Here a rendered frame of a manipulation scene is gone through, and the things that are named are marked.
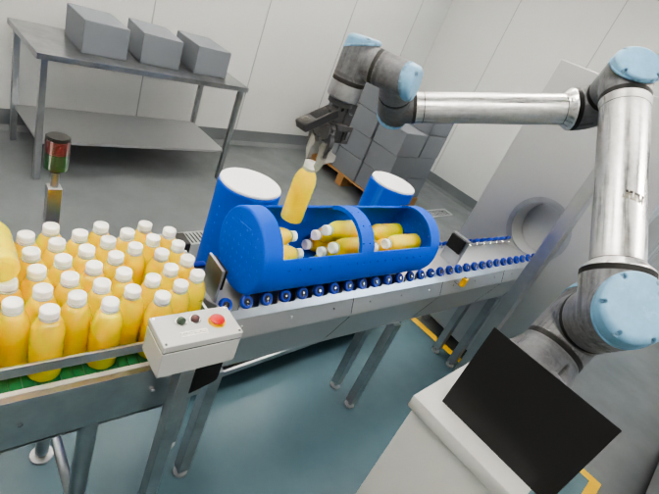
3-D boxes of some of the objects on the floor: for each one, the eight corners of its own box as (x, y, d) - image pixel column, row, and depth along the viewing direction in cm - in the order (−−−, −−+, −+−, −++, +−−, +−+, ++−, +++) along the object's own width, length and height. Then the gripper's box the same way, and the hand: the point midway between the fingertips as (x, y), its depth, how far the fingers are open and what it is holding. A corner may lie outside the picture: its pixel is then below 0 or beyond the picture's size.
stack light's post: (40, 424, 187) (63, 189, 136) (28, 427, 185) (47, 189, 134) (38, 417, 190) (60, 182, 139) (26, 419, 187) (44, 182, 136)
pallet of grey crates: (412, 208, 566) (459, 117, 511) (372, 211, 509) (419, 109, 454) (348, 161, 629) (384, 75, 574) (306, 160, 572) (341, 65, 517)
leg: (440, 353, 331) (484, 285, 302) (435, 354, 327) (480, 286, 298) (434, 347, 334) (478, 279, 305) (430, 348, 331) (473, 280, 301)
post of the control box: (135, 558, 161) (199, 358, 115) (124, 564, 158) (183, 362, 112) (132, 547, 163) (193, 347, 117) (121, 553, 161) (177, 350, 114)
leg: (355, 407, 257) (403, 324, 228) (347, 410, 254) (395, 326, 225) (349, 399, 261) (395, 317, 232) (341, 402, 257) (387, 319, 228)
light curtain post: (434, 420, 272) (621, 162, 193) (429, 423, 268) (616, 161, 189) (428, 412, 275) (607, 155, 197) (422, 415, 271) (602, 154, 193)
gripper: (367, 110, 126) (338, 178, 136) (342, 93, 133) (317, 160, 143) (343, 105, 120) (316, 177, 130) (320, 88, 127) (295, 158, 137)
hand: (311, 164), depth 134 cm, fingers closed on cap, 4 cm apart
